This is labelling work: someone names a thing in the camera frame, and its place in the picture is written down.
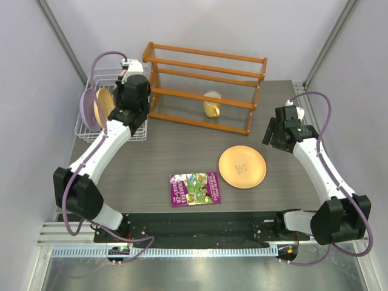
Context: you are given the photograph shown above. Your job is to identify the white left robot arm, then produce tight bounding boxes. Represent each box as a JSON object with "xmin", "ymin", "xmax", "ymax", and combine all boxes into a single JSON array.
[{"xmin": 53, "ymin": 74, "xmax": 151, "ymax": 242}]

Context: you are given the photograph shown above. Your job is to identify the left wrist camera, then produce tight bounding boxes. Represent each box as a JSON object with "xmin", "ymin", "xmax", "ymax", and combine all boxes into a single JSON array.
[{"xmin": 121, "ymin": 59, "xmax": 144, "ymax": 82}]

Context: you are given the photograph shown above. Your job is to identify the purple children's book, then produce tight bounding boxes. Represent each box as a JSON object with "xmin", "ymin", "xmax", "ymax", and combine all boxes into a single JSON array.
[{"xmin": 169, "ymin": 172, "xmax": 221, "ymax": 207}]

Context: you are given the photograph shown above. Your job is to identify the orange wooden shelf rack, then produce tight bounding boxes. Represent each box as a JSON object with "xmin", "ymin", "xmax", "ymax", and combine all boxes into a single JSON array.
[{"xmin": 142, "ymin": 42, "xmax": 267, "ymax": 136}]

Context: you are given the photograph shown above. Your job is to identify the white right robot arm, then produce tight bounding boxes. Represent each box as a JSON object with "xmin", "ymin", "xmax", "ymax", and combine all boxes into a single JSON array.
[{"xmin": 263, "ymin": 105, "xmax": 371, "ymax": 245}]

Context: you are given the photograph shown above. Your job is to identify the yellow plate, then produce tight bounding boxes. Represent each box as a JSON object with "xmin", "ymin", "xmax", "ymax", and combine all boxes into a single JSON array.
[{"xmin": 218, "ymin": 145, "xmax": 267, "ymax": 189}]

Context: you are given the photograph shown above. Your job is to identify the white slotted cable duct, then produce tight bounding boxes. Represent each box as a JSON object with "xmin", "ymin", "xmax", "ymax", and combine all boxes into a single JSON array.
[{"xmin": 51, "ymin": 245, "xmax": 278, "ymax": 258}]

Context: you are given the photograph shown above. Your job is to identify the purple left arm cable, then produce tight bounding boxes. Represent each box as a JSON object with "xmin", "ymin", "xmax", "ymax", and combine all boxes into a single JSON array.
[{"xmin": 62, "ymin": 50, "xmax": 156, "ymax": 264}]

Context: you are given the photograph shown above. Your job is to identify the purple plate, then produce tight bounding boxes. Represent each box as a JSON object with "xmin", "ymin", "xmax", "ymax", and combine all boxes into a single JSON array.
[{"xmin": 79, "ymin": 89, "xmax": 101, "ymax": 132}]

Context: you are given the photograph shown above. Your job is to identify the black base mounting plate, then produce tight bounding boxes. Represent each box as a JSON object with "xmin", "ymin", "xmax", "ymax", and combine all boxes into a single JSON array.
[{"xmin": 93, "ymin": 211, "xmax": 328, "ymax": 248}]

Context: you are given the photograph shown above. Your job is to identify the yellow ceramic mug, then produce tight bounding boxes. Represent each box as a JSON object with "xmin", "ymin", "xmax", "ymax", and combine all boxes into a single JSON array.
[{"xmin": 203, "ymin": 91, "xmax": 222, "ymax": 118}]

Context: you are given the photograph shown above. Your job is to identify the orange plate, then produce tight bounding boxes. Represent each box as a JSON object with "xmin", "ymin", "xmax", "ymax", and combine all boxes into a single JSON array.
[{"xmin": 93, "ymin": 87, "xmax": 115, "ymax": 129}]

